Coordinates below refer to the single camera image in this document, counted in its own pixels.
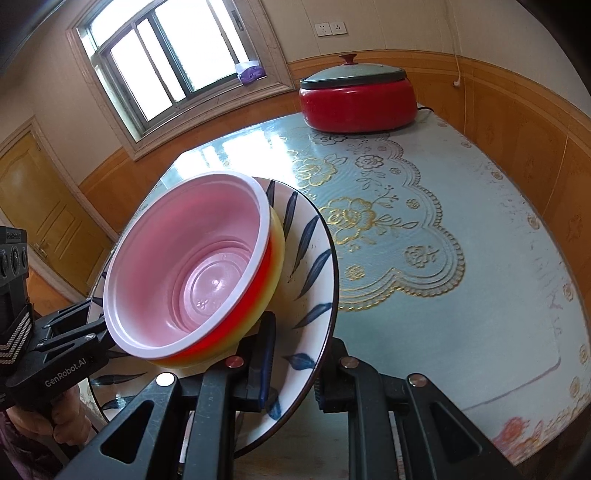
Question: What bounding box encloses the red plastic bowl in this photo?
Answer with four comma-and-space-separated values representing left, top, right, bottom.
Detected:
102, 172, 273, 370

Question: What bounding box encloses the window with metal frame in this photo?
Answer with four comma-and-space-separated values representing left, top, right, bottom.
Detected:
67, 0, 296, 160

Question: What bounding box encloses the person's left hand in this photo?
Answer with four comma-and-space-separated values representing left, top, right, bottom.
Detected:
9, 388, 94, 457

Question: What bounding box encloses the blue striped ceramic bowl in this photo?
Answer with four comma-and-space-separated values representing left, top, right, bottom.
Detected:
87, 178, 340, 460

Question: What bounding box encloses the yellow wooden door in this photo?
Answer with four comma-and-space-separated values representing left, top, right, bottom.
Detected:
0, 117, 118, 315

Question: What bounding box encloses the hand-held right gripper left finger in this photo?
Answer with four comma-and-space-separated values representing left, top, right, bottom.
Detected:
55, 313, 278, 480

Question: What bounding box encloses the white wall cable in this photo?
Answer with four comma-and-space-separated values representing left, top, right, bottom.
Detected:
444, 0, 463, 88

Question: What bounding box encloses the yellow plastic bowl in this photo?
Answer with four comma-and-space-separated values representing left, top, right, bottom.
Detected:
157, 208, 286, 370

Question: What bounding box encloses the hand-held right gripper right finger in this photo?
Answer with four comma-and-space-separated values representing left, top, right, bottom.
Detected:
314, 338, 522, 480

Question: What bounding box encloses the red electric cooking pot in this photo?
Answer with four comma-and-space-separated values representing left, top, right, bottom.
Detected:
298, 76, 416, 134

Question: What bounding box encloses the purple item on windowsill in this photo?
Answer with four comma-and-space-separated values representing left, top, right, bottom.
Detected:
235, 60, 266, 85

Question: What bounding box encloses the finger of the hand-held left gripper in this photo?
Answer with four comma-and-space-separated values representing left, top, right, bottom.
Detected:
43, 300, 108, 339
37, 329, 114, 366

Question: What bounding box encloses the grey pot lid red knob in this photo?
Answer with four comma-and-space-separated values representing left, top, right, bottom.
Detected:
300, 53, 406, 90

